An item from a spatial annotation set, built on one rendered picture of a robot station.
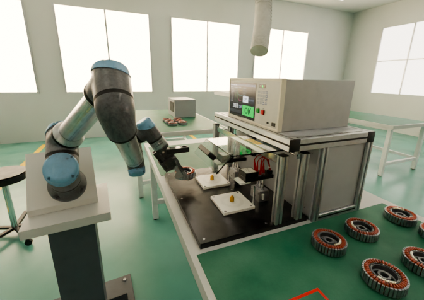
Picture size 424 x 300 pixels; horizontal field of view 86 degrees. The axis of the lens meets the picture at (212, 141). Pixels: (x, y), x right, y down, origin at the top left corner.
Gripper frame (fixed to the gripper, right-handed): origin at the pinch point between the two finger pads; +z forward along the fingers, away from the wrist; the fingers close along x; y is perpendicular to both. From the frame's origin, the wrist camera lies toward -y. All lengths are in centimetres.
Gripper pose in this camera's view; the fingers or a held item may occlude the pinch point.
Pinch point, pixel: (185, 174)
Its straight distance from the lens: 120.0
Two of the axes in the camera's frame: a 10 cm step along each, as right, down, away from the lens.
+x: 3.8, 2.5, -8.9
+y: -8.0, 5.7, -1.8
